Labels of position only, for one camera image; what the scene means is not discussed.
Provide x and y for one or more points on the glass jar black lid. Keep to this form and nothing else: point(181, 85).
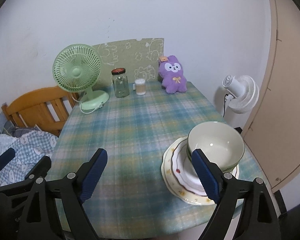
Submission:
point(120, 82)

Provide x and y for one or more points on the orange wooden chair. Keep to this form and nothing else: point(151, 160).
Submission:
point(42, 107)

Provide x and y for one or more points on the large green rimmed bowl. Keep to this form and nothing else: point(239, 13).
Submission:
point(221, 143)

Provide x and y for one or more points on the red trimmed white plate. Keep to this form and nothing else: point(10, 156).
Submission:
point(220, 151)

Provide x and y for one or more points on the purple plush rabbit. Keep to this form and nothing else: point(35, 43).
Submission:
point(172, 75)

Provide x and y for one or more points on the yellow floral cream plate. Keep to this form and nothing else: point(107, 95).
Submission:
point(175, 187)

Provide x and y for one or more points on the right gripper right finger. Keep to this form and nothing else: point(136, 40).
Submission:
point(222, 188)

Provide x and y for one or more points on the green cartoon wall mat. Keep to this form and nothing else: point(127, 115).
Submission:
point(140, 59)

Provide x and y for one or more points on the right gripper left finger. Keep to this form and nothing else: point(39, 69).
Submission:
point(76, 188)

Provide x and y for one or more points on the white standing fan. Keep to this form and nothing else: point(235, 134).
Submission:
point(237, 94)

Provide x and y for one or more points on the plaid blue green tablecloth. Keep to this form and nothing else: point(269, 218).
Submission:
point(131, 199)

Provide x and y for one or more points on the green desk fan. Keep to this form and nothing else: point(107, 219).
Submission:
point(76, 69)

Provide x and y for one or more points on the cotton swab container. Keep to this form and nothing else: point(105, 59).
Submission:
point(140, 86)

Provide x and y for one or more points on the blue checkered bear blanket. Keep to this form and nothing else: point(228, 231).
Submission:
point(29, 149)

